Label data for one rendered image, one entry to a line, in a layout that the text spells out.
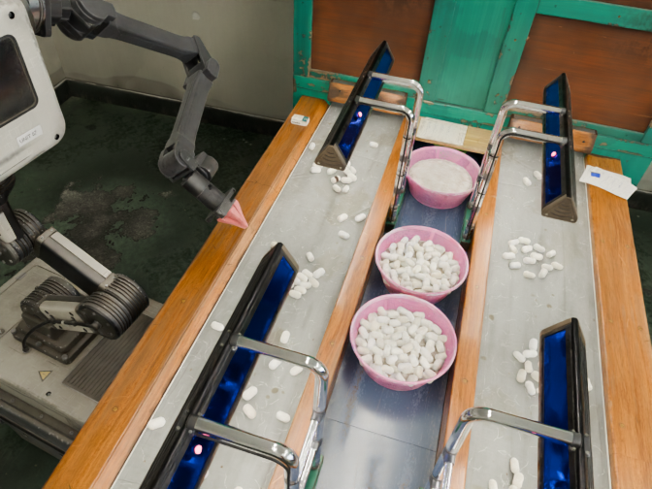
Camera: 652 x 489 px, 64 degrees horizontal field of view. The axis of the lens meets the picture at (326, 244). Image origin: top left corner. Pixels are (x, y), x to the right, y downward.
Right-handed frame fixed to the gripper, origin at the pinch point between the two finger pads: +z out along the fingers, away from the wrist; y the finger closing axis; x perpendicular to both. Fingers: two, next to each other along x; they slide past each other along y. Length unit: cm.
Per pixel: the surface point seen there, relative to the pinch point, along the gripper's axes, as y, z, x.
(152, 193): 86, -15, 127
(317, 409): -52, 19, -34
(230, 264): -7.0, 4.6, 8.4
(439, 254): 18, 48, -26
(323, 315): -14.5, 27.9, -9.6
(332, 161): 8.5, 2.4, -30.1
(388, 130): 77, 28, -8
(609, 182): 69, 86, -61
